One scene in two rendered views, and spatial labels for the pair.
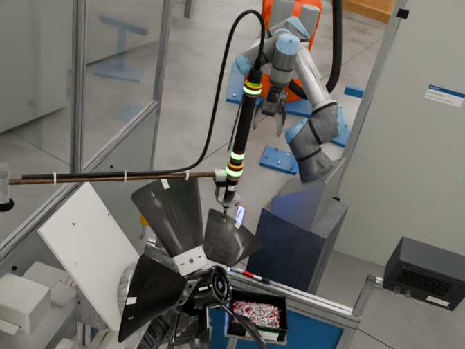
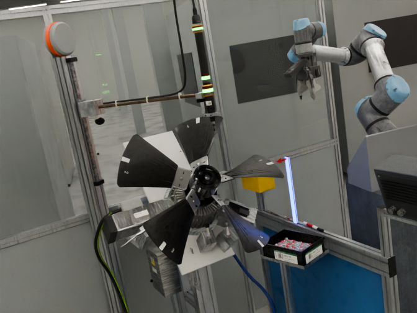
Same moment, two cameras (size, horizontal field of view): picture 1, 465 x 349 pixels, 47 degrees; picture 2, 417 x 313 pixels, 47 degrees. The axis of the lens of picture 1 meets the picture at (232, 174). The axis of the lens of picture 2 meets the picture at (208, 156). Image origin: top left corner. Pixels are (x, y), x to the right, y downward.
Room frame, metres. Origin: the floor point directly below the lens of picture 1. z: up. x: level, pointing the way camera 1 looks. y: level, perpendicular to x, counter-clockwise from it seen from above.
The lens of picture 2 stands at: (0.03, -1.58, 1.72)
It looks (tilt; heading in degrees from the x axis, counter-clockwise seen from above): 12 degrees down; 54
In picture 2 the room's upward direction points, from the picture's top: 10 degrees counter-clockwise
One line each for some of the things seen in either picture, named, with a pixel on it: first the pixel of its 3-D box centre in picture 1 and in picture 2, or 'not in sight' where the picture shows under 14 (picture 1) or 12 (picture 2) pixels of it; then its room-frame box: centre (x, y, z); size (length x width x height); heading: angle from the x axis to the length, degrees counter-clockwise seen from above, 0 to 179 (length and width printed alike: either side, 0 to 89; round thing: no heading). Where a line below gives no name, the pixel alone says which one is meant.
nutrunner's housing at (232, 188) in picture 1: (241, 138); (203, 66); (1.25, 0.00, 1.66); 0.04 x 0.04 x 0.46
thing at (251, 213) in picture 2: not in sight; (235, 216); (1.30, 0.02, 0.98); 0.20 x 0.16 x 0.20; 80
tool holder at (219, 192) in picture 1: (227, 185); (208, 104); (1.24, 0.01, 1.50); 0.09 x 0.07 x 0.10; 115
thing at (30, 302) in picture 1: (14, 306); not in sight; (1.16, 0.60, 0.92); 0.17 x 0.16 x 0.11; 80
